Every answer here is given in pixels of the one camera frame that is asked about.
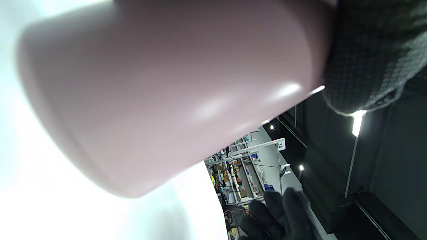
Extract black office chair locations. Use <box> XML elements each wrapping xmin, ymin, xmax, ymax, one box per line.
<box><xmin>217</xmin><ymin>192</ymin><xmax>248</xmax><ymax>239</ymax></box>

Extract pink cup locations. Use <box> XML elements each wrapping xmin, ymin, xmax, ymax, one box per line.
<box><xmin>15</xmin><ymin>0</ymin><xmax>337</xmax><ymax>199</ymax></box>

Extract thin metal pole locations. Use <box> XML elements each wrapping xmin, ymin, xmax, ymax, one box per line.
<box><xmin>344</xmin><ymin>136</ymin><xmax>359</xmax><ymax>199</ymax></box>

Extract bright light bar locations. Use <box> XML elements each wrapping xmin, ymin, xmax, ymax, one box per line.
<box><xmin>352</xmin><ymin>110</ymin><xmax>367</xmax><ymax>137</ymax></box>

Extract person's left hand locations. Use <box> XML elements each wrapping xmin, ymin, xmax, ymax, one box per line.
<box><xmin>323</xmin><ymin>0</ymin><xmax>427</xmax><ymax>116</ymax></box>

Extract person's right hand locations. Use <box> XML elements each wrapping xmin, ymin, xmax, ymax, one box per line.
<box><xmin>239</xmin><ymin>187</ymin><xmax>318</xmax><ymax>240</ymax></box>

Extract white cluttered shelving rack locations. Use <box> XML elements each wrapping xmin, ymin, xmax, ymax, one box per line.
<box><xmin>204</xmin><ymin>128</ymin><xmax>291</xmax><ymax>204</ymax></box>

